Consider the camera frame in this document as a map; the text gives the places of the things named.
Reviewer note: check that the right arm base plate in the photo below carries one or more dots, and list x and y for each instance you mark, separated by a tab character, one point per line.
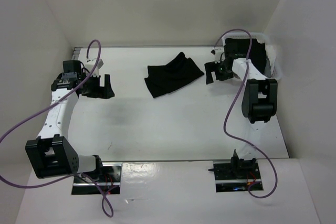
234	178

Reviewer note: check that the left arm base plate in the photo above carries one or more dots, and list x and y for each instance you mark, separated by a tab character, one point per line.
109	181

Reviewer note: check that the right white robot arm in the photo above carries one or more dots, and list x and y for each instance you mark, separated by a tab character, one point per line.
247	61

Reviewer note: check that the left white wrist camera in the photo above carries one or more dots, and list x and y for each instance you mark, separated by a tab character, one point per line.
89	65

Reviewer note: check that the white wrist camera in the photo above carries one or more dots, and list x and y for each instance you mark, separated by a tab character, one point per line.
89	65
219	54

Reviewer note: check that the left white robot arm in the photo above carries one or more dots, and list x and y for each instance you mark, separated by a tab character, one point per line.
51	154

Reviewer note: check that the white plastic basket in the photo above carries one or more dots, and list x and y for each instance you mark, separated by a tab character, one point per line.
276	72

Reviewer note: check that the black skirt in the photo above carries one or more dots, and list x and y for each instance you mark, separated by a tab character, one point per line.
257	53
168	78

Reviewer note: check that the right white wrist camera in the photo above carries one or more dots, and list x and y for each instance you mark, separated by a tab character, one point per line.
219	54

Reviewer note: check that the black skirt in basket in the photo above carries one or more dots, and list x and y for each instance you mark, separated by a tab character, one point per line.
257	53

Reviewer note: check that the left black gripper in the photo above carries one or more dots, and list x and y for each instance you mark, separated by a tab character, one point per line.
104	92

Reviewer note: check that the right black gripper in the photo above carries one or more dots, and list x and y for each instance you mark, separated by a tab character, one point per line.
212	66

